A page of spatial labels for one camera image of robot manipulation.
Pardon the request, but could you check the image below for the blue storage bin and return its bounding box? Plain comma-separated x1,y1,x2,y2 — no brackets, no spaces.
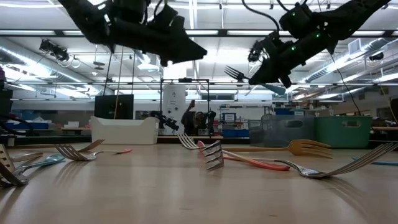
5,121,50,131
221,128,249,138

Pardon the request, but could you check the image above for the teal plastic bin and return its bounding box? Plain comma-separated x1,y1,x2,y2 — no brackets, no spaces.
313,116,373,149

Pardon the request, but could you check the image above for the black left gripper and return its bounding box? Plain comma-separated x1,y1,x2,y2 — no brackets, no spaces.
107,18,208,67

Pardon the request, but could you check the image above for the grey translucent plastic bin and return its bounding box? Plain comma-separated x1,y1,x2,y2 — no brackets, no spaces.
248,113,317,147

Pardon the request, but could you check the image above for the black monitor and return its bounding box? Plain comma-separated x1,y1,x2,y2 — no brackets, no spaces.
94,94,135,120

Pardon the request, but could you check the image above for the silver metal fork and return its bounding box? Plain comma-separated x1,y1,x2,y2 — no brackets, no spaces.
0,143,44,177

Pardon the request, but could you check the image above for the wooden background table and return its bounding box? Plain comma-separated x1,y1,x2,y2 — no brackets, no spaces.
371,125,398,132

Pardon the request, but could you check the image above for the long black hanging cable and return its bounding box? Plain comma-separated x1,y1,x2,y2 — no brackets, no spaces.
330,52,363,116

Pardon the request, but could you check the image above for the black overhead rig bar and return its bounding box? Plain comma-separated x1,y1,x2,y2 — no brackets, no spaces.
0,29,398,37

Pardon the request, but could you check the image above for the white panel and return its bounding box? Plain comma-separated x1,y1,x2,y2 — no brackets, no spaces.
162,83,187,135

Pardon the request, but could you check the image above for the black ceiling fixture with cables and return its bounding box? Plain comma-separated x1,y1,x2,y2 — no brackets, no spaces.
39,39,70,62

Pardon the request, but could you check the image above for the person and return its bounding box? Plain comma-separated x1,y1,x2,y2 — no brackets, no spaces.
181,99,206,135

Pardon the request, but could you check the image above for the white plastic bin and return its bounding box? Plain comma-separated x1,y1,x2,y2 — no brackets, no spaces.
90,116,160,146

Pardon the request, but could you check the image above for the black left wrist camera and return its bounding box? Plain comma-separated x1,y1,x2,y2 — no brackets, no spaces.
154,3,187,34

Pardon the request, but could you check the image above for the thin black hanging cable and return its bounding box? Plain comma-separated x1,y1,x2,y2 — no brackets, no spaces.
103,51,113,96
131,49,137,95

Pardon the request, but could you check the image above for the black overhead camera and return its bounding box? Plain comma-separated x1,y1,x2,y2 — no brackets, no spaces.
248,39,269,64

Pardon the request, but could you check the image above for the black background rig frame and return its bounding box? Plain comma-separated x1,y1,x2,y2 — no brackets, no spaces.
159,78,210,137

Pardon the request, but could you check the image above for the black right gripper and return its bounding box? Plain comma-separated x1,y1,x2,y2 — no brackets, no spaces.
248,29,338,89

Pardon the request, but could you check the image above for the blue box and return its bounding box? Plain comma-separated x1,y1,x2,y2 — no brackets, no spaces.
274,107,295,116

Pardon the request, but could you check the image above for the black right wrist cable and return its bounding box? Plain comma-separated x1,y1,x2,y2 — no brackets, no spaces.
241,0,282,34

